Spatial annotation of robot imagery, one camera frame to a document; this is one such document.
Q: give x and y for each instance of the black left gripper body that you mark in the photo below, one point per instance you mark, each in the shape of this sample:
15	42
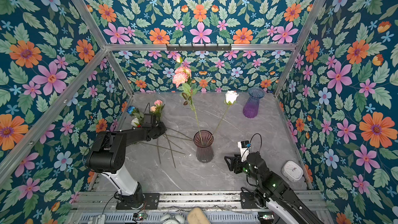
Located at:
158	130

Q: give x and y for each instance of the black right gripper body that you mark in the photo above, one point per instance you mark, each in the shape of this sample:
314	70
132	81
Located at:
234	163

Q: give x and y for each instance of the smoky brown ribbed glass vase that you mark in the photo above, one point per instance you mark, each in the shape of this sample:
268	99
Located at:
203	140

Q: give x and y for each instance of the pink peony flower stem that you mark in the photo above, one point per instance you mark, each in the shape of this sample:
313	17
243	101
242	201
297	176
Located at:
183	79

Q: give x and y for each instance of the white rose stem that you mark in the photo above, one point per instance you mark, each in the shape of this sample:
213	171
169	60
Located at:
136	122
230	99

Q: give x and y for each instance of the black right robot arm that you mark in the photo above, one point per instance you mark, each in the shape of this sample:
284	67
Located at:
270	191

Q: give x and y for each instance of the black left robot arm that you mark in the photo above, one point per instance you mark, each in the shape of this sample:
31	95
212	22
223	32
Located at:
107	157

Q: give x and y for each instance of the purple ribbed glass vase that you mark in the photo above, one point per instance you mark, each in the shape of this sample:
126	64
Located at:
251	107

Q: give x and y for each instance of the small pink rose stem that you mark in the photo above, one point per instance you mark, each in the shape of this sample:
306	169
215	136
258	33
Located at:
157	109

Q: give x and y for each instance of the blue rose stem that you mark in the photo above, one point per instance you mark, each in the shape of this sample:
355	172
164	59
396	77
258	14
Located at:
130	110

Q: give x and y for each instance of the white round timer device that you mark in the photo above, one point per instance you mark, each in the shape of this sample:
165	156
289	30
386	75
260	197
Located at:
292	171

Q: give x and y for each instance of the beige sponge block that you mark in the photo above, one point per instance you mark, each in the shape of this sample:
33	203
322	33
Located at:
197	216

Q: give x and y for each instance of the silver twin bell alarm clock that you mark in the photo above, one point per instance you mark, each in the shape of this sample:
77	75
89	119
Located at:
172	216

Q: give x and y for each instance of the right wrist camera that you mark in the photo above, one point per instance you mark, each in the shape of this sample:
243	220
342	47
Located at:
244	148

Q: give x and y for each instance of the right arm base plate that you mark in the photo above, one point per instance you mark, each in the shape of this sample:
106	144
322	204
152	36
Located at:
251	199

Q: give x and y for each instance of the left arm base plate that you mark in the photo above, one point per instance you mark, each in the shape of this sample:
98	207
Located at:
146	200

